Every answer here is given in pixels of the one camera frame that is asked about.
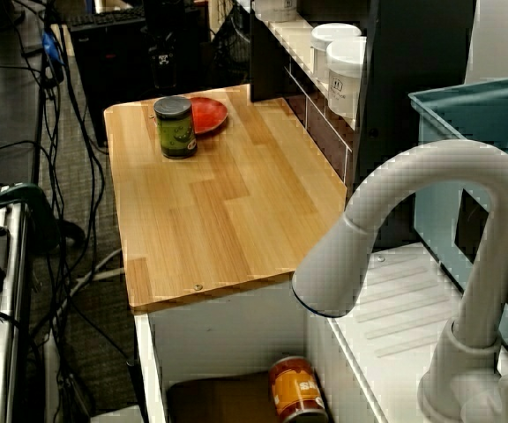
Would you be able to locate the plain white lidded jar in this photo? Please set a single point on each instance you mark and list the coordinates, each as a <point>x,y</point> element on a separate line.
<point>324,48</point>

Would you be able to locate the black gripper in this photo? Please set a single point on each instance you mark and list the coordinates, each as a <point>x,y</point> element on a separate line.
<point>161,22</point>

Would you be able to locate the green pea can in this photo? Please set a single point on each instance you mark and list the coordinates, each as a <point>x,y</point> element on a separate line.
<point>177,132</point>

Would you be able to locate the orange soup can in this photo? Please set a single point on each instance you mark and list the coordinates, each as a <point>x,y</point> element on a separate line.
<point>296,392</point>

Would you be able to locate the dark tile backsplash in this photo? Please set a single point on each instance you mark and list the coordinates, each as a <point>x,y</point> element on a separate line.
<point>324,132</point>

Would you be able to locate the red round plate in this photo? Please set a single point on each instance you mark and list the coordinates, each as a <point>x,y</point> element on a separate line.
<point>212,114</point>

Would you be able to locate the white curved faucet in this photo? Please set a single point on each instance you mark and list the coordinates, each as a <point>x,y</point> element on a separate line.
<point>457,154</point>

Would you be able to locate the blue plug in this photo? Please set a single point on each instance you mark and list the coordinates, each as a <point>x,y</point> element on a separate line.
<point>51,46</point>

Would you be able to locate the aluminium frame rail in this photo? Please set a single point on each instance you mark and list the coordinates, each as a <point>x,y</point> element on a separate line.
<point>13,286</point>

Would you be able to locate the green clamp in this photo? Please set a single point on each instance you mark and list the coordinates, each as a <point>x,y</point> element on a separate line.
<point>20,194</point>

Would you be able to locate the pale shelf board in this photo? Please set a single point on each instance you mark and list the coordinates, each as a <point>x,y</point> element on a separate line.
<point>293,39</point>

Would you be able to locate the white jar printed label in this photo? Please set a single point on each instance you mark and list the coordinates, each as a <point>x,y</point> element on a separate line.
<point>344,79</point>

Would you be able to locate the black hutch frame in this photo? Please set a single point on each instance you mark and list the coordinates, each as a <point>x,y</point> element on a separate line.
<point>413,88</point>

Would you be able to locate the teal plastic bin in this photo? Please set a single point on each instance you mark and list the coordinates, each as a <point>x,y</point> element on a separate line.
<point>435,220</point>

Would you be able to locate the white sink unit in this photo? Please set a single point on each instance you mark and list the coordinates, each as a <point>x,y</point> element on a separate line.
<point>236,335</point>

